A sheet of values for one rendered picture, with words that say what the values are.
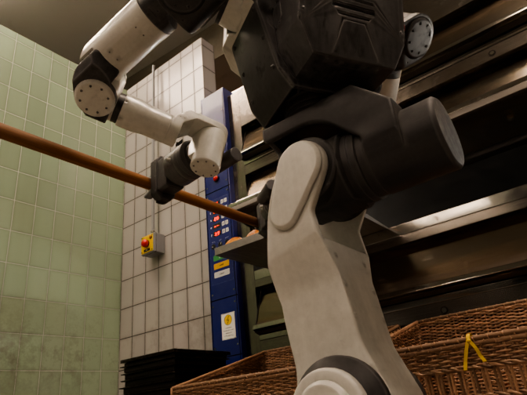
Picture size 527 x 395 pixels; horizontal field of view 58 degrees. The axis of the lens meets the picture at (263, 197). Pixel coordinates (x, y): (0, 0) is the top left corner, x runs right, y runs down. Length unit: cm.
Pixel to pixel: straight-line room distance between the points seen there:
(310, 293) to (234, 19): 51
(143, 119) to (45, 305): 154
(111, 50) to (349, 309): 64
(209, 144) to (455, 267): 89
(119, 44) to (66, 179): 177
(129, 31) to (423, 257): 115
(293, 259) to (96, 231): 204
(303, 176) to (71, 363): 191
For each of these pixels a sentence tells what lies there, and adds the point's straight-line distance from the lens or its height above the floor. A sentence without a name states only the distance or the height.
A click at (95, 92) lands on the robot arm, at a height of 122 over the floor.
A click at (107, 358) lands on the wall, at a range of 257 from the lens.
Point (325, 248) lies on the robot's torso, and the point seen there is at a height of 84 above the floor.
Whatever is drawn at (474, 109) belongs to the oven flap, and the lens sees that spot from 158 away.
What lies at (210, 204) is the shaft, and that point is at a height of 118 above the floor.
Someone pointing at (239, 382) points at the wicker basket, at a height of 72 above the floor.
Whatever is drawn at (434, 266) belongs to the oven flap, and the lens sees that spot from 163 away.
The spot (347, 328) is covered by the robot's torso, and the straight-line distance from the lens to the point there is 68.
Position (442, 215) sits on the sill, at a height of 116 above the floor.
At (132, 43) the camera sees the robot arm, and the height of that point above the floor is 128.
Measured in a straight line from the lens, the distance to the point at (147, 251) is 243.
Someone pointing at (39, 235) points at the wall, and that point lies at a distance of 251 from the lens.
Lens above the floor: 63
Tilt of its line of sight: 25 degrees up
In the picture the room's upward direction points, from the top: 6 degrees counter-clockwise
